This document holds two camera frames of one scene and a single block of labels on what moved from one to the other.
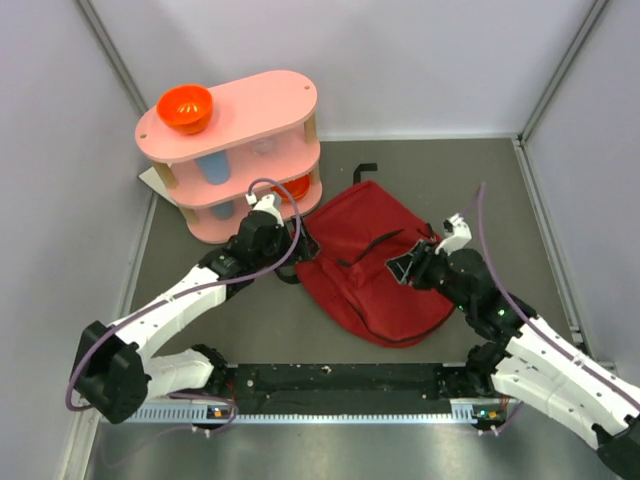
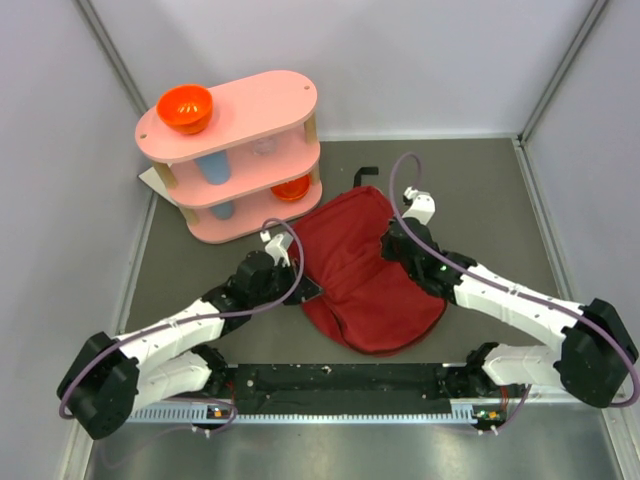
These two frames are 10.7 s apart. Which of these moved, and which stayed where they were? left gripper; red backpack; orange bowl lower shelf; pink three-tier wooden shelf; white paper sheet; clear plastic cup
Moved: left gripper; red backpack
Stayed: clear plastic cup; pink three-tier wooden shelf; orange bowl lower shelf; white paper sheet
